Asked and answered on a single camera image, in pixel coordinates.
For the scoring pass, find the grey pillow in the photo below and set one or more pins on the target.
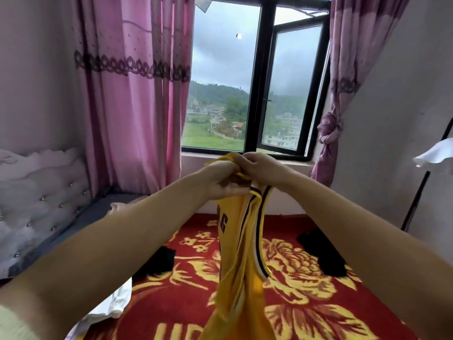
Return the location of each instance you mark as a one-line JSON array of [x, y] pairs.
[[78, 223]]

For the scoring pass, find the yellow basketball jersey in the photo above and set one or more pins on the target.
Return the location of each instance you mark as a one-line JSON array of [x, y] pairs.
[[237, 279]]

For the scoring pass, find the white tufted headboard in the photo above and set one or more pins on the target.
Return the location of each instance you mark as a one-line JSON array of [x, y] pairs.
[[35, 201]]

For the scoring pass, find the person's right forearm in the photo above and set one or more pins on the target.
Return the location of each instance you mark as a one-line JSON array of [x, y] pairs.
[[375, 251]]

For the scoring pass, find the tied pink curtain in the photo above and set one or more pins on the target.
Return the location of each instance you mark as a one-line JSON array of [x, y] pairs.
[[340, 88]]

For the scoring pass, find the person's left forearm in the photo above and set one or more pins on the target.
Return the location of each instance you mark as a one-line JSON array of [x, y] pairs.
[[99, 258]]

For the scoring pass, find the small black garment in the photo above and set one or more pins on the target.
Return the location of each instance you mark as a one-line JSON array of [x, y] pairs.
[[322, 251]]

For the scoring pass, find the white bed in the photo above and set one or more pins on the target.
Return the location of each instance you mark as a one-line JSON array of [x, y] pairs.
[[42, 216]]

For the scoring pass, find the white long garment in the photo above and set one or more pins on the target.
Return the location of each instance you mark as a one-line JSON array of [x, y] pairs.
[[106, 304]]

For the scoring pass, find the black framed window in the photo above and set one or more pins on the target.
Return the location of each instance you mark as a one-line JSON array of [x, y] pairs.
[[219, 81]]

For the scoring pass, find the red bedsheet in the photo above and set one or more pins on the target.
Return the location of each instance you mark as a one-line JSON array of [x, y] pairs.
[[318, 294]]

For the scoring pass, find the wide pink curtain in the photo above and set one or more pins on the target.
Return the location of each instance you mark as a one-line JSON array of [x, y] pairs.
[[134, 88]]

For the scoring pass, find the person's right hand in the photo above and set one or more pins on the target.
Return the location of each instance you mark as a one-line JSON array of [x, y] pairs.
[[265, 170]]

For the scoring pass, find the person's left hand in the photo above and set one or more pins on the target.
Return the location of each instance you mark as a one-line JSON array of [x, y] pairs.
[[223, 179]]

